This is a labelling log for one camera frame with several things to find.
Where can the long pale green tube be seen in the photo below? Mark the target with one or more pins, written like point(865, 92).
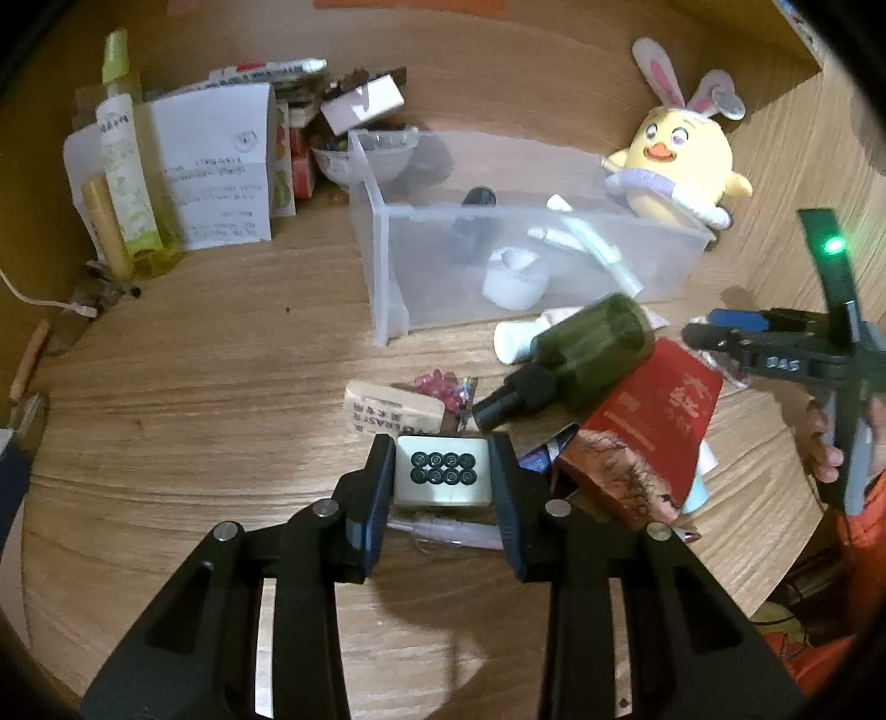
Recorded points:
point(599, 250)

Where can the yellow chick plush toy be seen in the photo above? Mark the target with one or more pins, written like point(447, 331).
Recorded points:
point(685, 159)

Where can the clear glass bowl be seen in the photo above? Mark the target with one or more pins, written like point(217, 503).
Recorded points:
point(339, 166)

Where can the red envelope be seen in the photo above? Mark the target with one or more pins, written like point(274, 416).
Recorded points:
point(657, 408)

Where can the black object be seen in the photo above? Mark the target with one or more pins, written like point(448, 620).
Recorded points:
point(474, 228)

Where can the pink tube with white cap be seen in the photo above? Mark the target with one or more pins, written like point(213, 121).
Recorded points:
point(512, 343)

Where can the red and white snack boxes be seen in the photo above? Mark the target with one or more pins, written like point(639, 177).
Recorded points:
point(301, 173)

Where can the clear plastic bin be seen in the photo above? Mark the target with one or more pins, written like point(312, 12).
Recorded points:
point(429, 291)

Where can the short pale tube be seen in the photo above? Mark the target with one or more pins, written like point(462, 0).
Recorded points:
point(552, 235)

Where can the person's orange clothing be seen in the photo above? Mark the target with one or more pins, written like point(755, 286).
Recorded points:
point(830, 664)

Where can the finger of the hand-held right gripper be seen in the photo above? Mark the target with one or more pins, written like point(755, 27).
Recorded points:
point(737, 320)
point(720, 340)

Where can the white printed paper carton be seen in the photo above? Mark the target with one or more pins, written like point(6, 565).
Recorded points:
point(207, 173)

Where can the person's right hand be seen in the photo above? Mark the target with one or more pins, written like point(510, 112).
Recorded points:
point(822, 450)

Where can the white cardboard box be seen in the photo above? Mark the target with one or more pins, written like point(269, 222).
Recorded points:
point(360, 104)

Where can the beige printed eraser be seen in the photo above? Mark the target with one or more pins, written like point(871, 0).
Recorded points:
point(387, 408)

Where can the white marker pen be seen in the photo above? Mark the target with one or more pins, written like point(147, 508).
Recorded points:
point(277, 69)

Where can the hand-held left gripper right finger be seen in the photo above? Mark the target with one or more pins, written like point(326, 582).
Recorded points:
point(504, 498)

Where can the green spray bottle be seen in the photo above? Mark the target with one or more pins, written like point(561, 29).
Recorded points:
point(588, 346)

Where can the yellow-green clear package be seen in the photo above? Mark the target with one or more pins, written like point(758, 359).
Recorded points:
point(163, 235)

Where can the white tape roll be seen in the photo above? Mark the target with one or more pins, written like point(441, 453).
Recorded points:
point(512, 287)

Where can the pink candy packet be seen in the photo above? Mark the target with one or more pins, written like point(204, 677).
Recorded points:
point(439, 384)

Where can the dark blue and white packet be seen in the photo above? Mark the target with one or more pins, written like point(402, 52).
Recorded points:
point(12, 484)

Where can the beige stick tube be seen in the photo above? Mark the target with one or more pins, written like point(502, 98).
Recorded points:
point(107, 228)

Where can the clear plastic pen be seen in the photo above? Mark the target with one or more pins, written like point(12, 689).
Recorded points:
point(457, 533)

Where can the copper patterned box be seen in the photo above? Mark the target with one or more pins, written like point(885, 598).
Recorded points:
point(616, 478)

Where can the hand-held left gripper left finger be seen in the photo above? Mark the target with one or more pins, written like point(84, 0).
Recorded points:
point(377, 498)

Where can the white mahjong tile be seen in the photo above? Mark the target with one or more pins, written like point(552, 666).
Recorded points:
point(443, 494)

